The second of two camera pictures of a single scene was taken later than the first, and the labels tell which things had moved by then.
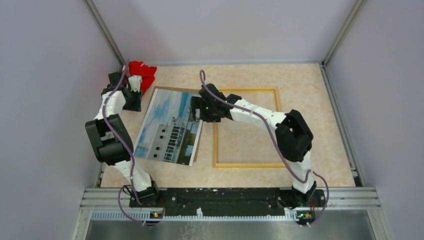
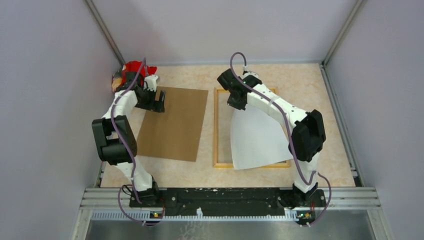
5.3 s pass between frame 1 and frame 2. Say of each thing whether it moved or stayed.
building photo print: moved
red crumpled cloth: stayed
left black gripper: moved
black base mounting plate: stayed
